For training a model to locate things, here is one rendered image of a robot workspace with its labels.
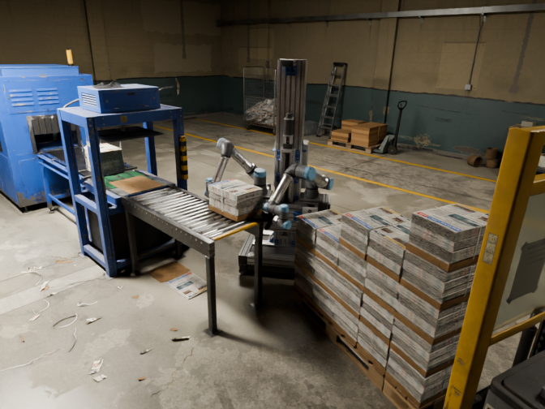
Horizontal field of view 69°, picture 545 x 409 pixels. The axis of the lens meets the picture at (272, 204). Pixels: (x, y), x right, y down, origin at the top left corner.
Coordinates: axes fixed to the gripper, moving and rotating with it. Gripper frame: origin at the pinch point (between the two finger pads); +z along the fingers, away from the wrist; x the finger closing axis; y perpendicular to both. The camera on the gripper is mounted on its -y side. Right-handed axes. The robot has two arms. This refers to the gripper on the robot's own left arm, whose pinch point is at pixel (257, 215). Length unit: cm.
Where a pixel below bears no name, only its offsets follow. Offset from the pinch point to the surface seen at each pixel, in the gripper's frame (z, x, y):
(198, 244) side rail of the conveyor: -1, 63, -4
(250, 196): -1.1, 9.5, 19.8
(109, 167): 194, 37, 9
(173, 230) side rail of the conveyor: 31, 63, -3
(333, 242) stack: -77, -1, 2
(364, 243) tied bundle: -107, 8, 16
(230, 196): 6.9, 23.3, 21.2
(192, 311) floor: 21, 57, -79
